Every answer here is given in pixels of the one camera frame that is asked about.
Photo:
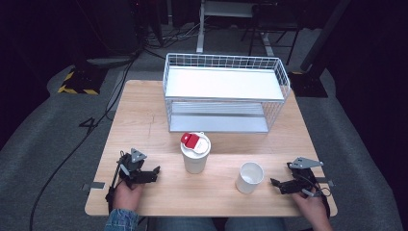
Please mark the white cup with red-tabbed lid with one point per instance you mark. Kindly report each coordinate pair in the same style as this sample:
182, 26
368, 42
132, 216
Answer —
195, 152

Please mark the grey tape strip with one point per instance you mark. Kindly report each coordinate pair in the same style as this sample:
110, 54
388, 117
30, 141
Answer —
94, 185
327, 182

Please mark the white open paper cup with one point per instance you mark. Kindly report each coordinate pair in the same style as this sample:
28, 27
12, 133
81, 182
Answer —
249, 178

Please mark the dark slanted stand pole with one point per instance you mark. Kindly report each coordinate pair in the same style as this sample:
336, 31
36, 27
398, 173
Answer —
324, 35

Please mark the person's right hand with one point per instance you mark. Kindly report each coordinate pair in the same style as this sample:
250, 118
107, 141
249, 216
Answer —
309, 207

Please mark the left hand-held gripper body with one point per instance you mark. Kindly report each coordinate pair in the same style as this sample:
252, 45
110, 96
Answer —
134, 165

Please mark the black metal chair frame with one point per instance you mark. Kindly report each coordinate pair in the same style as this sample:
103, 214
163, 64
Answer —
275, 22

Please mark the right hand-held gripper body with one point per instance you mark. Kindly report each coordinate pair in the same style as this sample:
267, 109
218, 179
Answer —
304, 174

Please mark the white desk frame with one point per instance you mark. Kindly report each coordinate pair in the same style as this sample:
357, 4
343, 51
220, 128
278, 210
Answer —
200, 29

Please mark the person's left hand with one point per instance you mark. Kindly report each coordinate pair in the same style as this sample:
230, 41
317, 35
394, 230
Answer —
126, 197

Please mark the black yellow striped stand base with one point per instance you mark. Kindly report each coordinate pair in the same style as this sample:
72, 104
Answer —
81, 82

